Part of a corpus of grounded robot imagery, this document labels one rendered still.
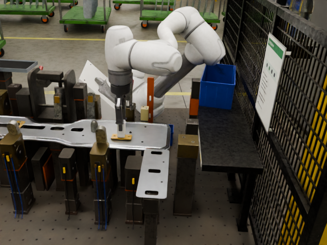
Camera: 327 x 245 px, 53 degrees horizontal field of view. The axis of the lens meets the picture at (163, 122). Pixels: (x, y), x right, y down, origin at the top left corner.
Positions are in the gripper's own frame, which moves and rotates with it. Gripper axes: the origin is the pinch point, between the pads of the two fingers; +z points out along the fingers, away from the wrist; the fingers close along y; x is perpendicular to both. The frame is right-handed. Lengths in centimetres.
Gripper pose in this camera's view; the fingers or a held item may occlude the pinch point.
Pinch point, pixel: (121, 128)
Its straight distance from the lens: 136.6
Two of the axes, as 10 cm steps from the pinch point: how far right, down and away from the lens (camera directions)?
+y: 0.5, -4.7, 8.8
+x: -10.0, -0.6, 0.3
